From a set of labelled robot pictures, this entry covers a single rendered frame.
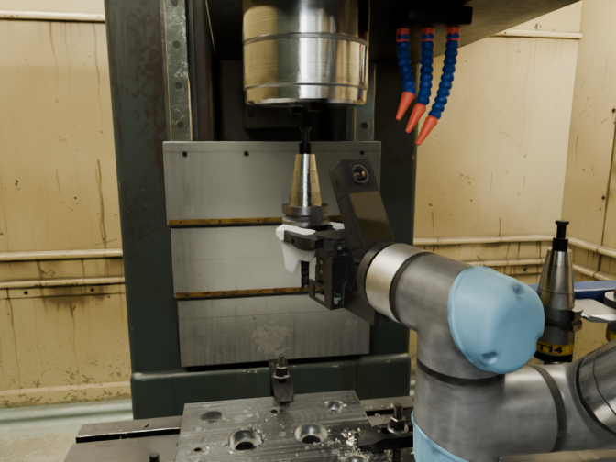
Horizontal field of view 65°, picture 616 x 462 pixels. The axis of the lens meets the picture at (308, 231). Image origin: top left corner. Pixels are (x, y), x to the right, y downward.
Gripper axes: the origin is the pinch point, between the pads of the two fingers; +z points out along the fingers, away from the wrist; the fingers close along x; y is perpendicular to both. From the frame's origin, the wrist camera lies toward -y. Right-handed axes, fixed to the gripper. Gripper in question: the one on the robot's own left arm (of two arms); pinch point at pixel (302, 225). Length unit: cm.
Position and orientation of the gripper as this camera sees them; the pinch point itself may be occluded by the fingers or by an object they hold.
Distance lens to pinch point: 66.6
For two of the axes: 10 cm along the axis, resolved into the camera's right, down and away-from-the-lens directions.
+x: 8.8, -0.8, 4.7
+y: -0.1, 9.8, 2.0
